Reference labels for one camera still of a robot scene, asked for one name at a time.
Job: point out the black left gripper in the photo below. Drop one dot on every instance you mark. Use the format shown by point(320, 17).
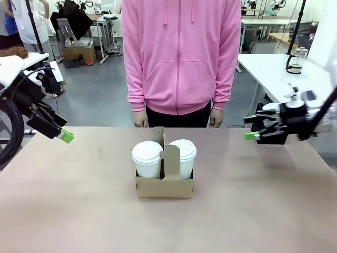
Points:
point(23, 101)

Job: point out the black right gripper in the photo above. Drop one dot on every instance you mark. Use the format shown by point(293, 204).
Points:
point(292, 118)

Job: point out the glass french press pitcher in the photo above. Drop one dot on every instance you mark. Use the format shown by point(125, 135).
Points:
point(296, 59)

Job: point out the white paper cup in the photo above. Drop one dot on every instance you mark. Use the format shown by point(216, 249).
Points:
point(147, 170)
point(185, 168)

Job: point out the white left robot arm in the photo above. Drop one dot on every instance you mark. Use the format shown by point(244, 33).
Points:
point(10, 73)

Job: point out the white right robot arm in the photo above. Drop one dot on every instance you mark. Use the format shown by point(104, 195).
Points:
point(325, 122)

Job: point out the white plastic cup lid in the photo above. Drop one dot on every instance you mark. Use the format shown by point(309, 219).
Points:
point(184, 149)
point(146, 151)

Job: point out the brown cardboard cup carrier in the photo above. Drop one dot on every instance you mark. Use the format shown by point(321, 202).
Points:
point(163, 188)

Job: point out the person's left hand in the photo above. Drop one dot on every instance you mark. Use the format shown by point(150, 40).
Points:
point(216, 120)

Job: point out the person's right hand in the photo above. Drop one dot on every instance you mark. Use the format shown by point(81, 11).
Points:
point(140, 120)

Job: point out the large white side table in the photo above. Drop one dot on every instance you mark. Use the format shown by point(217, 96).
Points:
point(266, 68)

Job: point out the small white side table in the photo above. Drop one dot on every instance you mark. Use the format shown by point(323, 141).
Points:
point(34, 59)

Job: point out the brown cardboard box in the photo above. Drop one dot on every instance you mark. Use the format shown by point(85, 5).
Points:
point(79, 54)

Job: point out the brown furry object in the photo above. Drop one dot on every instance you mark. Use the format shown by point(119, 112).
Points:
point(15, 51)

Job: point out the black trousers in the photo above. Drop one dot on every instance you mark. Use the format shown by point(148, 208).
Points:
point(179, 121)

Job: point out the wooden background table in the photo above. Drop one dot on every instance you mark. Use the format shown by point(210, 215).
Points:
point(281, 38)

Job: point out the black tripod pole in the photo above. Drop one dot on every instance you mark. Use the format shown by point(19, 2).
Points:
point(34, 29)

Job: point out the bystander in white shirt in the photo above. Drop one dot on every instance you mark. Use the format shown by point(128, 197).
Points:
point(21, 23)

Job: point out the black cloth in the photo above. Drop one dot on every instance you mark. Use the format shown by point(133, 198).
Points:
point(76, 21)

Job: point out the black stand pole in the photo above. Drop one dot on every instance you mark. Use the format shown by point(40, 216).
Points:
point(297, 26)

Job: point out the grey background workbench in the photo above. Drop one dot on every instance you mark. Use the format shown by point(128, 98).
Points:
point(263, 21)

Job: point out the bystander in blue shirt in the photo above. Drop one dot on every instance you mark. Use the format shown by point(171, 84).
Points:
point(8, 23)

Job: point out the pink hoodie torso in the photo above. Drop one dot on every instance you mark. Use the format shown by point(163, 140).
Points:
point(179, 52)

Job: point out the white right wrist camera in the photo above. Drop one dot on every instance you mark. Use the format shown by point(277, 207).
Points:
point(295, 101)

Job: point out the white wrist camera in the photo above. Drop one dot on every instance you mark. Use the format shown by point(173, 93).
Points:
point(295, 101)
point(34, 79)

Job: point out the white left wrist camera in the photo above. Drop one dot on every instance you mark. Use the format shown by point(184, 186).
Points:
point(34, 79)

